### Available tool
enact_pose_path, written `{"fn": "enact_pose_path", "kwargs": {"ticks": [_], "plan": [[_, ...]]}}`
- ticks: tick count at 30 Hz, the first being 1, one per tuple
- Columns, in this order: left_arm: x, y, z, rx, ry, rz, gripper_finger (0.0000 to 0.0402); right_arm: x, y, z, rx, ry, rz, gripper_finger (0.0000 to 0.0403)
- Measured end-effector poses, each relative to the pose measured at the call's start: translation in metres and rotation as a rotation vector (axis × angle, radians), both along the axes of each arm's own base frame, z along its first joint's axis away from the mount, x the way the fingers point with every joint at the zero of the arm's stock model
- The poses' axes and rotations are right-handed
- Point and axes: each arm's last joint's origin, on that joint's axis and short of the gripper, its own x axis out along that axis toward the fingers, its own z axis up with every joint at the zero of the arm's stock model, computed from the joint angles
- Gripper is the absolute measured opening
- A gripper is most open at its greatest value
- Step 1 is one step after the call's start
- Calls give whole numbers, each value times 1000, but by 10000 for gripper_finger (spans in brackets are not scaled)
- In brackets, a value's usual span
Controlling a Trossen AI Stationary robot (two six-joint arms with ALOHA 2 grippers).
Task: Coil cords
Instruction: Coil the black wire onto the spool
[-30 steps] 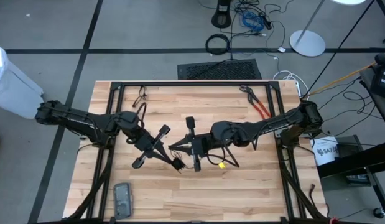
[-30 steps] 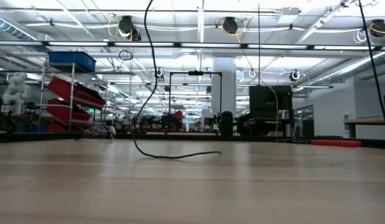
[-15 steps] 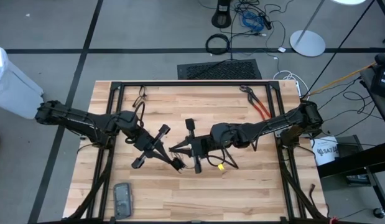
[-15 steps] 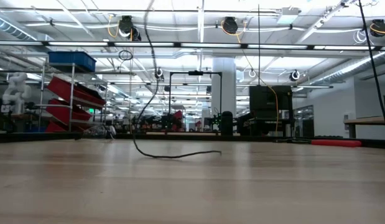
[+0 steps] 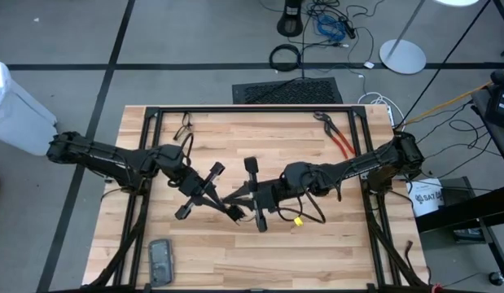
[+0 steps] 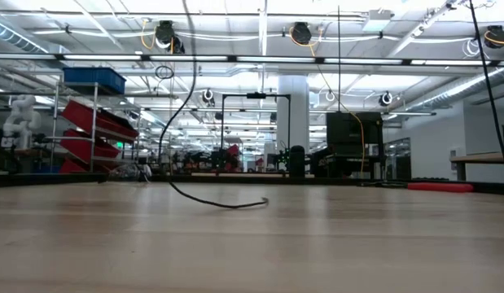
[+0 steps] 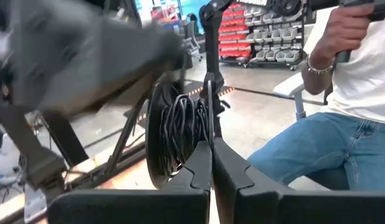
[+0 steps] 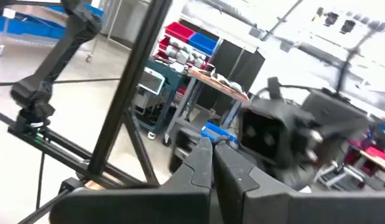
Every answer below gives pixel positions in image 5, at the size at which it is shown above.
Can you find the black computer desk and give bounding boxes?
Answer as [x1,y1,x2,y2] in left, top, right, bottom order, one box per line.
[471,68,504,172]

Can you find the black hanging cable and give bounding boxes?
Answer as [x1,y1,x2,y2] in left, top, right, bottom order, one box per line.
[300,0,308,81]

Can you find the black floor mat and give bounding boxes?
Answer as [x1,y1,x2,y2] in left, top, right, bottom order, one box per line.
[231,77,344,105]

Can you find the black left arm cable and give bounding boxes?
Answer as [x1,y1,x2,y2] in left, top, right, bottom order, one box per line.
[99,132,195,201]

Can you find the yellow floor cable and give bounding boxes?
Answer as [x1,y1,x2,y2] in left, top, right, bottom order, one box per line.
[401,71,504,127]

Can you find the black side table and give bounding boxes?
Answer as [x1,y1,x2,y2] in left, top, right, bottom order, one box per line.
[414,177,504,282]

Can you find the coiled black cable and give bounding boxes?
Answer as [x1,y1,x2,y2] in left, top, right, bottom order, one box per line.
[269,43,302,73]

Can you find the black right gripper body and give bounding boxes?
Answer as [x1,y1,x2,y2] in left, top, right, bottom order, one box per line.
[243,156,285,234]

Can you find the blue cable coil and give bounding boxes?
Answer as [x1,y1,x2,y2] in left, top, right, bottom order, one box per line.
[316,15,347,42]

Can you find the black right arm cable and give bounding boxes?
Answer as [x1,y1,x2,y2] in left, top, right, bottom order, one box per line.
[275,174,343,225]

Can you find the black power strip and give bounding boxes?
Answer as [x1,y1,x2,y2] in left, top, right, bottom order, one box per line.
[340,18,357,40]

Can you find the red-handled pliers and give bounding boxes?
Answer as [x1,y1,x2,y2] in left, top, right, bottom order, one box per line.
[313,111,357,160]

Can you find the black aluminium table frame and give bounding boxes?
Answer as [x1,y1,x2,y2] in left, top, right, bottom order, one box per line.
[82,105,432,293]

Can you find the thin black slanted pole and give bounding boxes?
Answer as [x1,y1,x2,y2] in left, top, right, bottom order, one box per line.
[393,0,495,127]

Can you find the white power cable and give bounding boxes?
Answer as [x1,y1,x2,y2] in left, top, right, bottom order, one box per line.
[357,92,405,143]

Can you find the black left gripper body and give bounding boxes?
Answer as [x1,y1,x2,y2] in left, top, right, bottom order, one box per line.
[174,161,226,221]

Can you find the white trash bin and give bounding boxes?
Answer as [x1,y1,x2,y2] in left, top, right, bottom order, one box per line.
[0,56,59,157]

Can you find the white floor lamp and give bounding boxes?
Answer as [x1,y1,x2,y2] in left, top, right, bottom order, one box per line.
[379,0,480,76]

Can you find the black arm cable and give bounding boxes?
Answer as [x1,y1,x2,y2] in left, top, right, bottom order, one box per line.
[275,174,343,225]
[99,132,195,201]

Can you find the black cord spool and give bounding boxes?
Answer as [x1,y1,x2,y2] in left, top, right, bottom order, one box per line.
[226,204,247,223]

